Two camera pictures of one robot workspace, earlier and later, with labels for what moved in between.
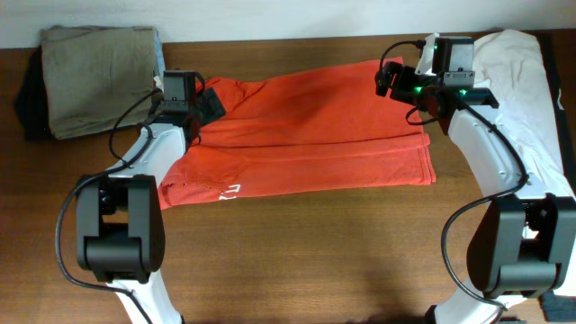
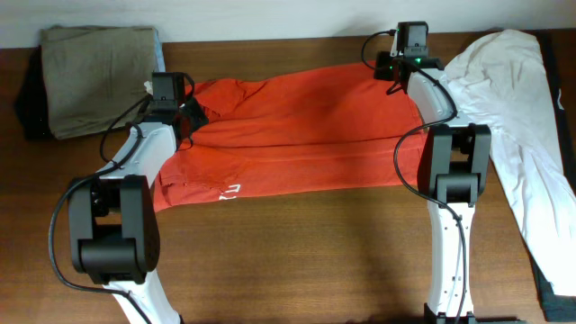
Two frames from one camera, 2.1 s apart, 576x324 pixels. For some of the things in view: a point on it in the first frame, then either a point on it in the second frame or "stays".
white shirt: x=511 y=68 stays
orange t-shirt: x=312 y=132 stays
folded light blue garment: x=159 y=55 stays
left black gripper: x=209 y=106 to x=196 y=113
